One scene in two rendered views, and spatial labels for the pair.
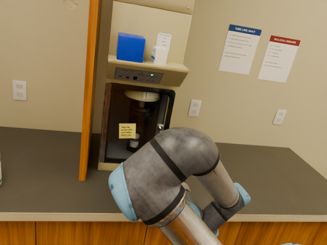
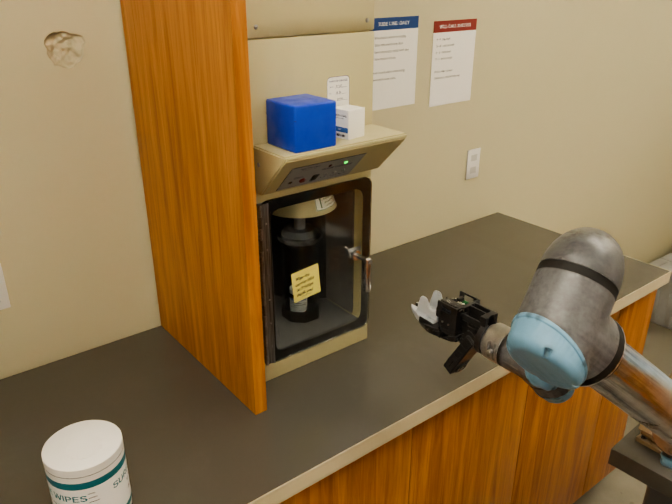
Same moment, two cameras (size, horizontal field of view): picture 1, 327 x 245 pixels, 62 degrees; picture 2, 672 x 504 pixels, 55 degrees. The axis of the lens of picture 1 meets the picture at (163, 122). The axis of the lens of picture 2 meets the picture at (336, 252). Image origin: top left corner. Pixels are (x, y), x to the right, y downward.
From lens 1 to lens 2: 0.65 m
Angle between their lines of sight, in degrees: 22
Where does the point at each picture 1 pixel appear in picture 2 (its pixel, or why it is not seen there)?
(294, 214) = not seen: hidden behind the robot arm
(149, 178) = (593, 315)
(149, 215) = (601, 366)
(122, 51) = (303, 135)
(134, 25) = (288, 76)
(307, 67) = (494, 62)
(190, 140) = (609, 243)
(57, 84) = (72, 245)
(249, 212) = not seen: hidden behind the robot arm
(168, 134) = (581, 247)
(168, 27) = (342, 64)
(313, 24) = not seen: outside the picture
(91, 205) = (325, 442)
